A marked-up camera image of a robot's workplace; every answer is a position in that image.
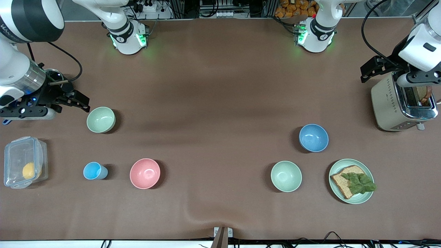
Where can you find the clear plastic lidded container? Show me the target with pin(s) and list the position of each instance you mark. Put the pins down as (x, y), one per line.
(15, 155)

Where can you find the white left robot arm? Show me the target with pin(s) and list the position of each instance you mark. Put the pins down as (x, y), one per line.
(320, 34)

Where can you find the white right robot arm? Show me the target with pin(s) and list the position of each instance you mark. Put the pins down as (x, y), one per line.
(20, 20)

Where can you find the brown toast slice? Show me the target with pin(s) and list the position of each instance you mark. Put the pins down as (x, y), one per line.
(424, 94)

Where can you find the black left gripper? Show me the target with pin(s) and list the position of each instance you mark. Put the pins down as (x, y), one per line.
(388, 64)

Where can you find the brown bread slice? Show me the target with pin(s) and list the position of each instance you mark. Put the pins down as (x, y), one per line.
(341, 182)

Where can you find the white power strip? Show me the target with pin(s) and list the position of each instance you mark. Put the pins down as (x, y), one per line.
(150, 6)
(227, 14)

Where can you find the green lettuce leaf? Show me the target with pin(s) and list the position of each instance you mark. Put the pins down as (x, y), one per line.
(360, 184)

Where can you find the orange snack bag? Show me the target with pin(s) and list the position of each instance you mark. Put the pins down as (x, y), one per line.
(293, 8)

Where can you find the beige metal toaster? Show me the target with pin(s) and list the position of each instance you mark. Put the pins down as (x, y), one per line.
(386, 106)

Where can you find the yellow lemon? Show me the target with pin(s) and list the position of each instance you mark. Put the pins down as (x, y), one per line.
(28, 170)

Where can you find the aluminium frame bar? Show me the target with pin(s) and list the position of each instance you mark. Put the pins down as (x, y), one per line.
(423, 10)

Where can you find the green plate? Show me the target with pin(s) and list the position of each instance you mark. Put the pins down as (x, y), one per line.
(367, 198)

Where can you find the brown table cloth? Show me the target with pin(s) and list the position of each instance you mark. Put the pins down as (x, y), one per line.
(220, 155)

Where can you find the blue cup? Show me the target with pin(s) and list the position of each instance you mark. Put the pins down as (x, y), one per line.
(93, 171)

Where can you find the pink bowl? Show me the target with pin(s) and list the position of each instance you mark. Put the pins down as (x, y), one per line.
(145, 173)

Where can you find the blue bowl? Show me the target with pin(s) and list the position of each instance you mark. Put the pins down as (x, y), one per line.
(313, 137)

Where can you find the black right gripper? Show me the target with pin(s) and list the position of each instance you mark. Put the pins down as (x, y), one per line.
(51, 94)

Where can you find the green bowl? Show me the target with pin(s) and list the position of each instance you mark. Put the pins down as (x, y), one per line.
(101, 119)
(286, 176)

